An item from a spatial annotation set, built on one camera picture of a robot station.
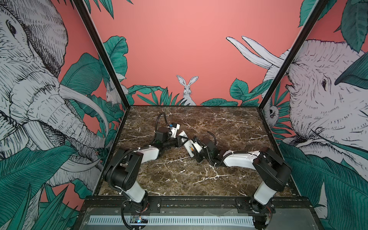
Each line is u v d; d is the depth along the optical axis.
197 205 0.76
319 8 0.69
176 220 0.70
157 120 1.11
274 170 0.47
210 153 0.69
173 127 0.83
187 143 0.87
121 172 0.46
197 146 0.79
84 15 0.71
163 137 0.72
